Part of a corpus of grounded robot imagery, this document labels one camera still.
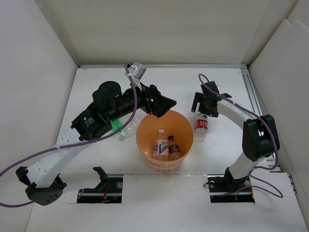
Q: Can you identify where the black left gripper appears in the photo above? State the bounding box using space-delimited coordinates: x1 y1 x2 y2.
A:
108 77 176 122

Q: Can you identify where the clear bottle blue orange label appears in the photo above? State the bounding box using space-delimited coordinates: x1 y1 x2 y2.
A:
153 129 169 161

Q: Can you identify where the clear bottle black cap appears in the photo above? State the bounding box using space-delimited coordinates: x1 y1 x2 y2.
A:
168 135 181 161

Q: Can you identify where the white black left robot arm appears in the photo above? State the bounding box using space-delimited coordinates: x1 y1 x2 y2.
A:
15 81 177 206

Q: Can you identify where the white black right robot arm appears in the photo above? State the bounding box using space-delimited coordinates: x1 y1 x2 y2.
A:
191 81 281 195

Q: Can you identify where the orange plastic bin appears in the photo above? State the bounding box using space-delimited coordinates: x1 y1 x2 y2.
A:
136 110 195 173

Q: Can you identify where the clear crushed unlabelled bottle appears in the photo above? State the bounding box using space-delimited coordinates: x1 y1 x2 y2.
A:
119 111 146 141

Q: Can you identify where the clear bottle red label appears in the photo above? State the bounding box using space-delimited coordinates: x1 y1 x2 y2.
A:
194 113 208 142

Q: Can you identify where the green plastic soda bottle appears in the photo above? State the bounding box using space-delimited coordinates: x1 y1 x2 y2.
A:
111 119 123 131

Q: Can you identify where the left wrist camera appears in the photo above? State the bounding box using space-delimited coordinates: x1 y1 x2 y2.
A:
124 62 147 82

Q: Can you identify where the side aluminium rail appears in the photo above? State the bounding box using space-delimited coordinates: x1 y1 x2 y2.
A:
241 64 296 194

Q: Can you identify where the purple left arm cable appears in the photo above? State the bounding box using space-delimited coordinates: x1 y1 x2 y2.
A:
0 64 140 208

